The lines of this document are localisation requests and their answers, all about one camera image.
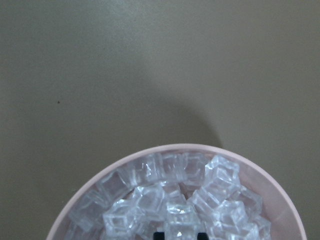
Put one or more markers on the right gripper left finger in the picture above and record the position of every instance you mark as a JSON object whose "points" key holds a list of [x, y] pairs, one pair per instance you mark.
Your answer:
{"points": [[158, 236]]}

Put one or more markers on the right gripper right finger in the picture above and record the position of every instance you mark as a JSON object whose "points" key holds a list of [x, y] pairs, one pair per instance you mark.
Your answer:
{"points": [[202, 236]]}

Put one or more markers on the pile of clear ice cubes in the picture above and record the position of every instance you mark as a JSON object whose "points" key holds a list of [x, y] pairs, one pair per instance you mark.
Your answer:
{"points": [[180, 194]]}

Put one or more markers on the pink bowl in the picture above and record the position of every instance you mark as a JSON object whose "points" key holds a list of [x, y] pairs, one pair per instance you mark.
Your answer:
{"points": [[286, 223]]}

